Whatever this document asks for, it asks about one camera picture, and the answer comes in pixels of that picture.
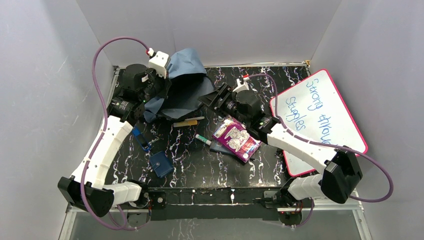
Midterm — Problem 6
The navy snap wallet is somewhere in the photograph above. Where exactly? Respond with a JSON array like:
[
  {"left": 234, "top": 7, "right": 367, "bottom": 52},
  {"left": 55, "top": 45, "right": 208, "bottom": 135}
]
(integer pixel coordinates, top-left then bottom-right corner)
[{"left": 149, "top": 151, "right": 174, "bottom": 179}]

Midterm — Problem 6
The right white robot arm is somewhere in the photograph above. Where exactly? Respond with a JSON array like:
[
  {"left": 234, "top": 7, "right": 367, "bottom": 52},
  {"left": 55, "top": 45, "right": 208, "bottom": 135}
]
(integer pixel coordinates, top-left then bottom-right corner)
[{"left": 198, "top": 83, "right": 363, "bottom": 207}]

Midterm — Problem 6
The green white glue stick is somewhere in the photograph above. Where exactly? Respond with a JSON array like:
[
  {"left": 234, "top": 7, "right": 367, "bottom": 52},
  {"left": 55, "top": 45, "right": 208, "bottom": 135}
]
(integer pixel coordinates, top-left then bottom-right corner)
[{"left": 195, "top": 134, "right": 212, "bottom": 146}]

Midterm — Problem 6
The blue student backpack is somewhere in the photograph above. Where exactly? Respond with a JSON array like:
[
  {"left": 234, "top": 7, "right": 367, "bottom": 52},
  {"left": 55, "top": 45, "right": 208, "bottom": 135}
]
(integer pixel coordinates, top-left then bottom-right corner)
[{"left": 143, "top": 48, "right": 215, "bottom": 123}]

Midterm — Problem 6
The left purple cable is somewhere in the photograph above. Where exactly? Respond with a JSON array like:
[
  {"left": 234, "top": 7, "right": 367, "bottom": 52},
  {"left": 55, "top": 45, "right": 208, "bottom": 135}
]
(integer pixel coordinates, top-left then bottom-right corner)
[{"left": 79, "top": 36, "right": 152, "bottom": 232}]

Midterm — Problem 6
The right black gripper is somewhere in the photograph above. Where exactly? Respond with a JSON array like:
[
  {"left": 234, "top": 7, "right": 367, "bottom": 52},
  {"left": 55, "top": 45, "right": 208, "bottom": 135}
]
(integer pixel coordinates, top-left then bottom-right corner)
[{"left": 197, "top": 83, "right": 250, "bottom": 127}]

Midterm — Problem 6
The yellow orange highlighter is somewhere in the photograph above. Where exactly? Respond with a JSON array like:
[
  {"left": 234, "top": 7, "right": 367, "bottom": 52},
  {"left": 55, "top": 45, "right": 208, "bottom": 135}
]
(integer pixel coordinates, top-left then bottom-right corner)
[{"left": 173, "top": 120, "right": 198, "bottom": 128}]

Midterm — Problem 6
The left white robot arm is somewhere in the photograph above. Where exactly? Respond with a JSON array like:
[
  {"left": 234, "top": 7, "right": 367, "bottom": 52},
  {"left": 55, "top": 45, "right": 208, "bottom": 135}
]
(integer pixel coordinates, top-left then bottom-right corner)
[{"left": 57, "top": 63, "right": 172, "bottom": 218}]

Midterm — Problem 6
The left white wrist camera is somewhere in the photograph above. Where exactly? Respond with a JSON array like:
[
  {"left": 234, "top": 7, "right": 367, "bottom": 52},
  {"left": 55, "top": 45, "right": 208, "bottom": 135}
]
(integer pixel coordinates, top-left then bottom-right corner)
[{"left": 147, "top": 48, "right": 171, "bottom": 79}]

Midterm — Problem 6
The pink framed whiteboard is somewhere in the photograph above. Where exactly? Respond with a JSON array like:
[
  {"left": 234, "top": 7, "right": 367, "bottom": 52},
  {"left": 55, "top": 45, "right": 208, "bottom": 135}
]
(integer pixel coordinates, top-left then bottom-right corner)
[{"left": 269, "top": 68, "right": 369, "bottom": 178}]

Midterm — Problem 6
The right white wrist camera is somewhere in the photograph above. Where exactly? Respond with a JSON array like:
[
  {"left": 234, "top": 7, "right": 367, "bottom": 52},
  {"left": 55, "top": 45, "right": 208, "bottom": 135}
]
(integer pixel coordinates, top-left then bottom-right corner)
[{"left": 232, "top": 77, "right": 250, "bottom": 93}]

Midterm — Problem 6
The white pen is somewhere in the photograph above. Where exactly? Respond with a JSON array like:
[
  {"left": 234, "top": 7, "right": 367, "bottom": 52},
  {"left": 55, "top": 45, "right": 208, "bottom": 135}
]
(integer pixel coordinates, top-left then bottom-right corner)
[{"left": 184, "top": 116, "right": 205, "bottom": 121}]

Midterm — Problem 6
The dark blue notebook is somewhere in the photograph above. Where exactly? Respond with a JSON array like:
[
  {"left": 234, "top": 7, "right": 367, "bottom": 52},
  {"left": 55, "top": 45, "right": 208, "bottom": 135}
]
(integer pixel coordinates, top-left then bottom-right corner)
[{"left": 209, "top": 140, "right": 236, "bottom": 156}]

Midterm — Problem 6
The black front rail frame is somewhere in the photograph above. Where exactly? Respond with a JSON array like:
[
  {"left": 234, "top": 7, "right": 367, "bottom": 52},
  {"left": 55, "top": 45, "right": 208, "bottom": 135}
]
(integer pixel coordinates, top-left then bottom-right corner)
[{"left": 148, "top": 187, "right": 288, "bottom": 221}]

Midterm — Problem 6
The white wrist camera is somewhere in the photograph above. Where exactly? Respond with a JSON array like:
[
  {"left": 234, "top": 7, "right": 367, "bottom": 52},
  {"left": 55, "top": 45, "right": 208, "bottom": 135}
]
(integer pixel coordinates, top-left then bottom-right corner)
[
  {"left": 232, "top": 77, "right": 250, "bottom": 93},
  {"left": 147, "top": 48, "right": 171, "bottom": 79}
]

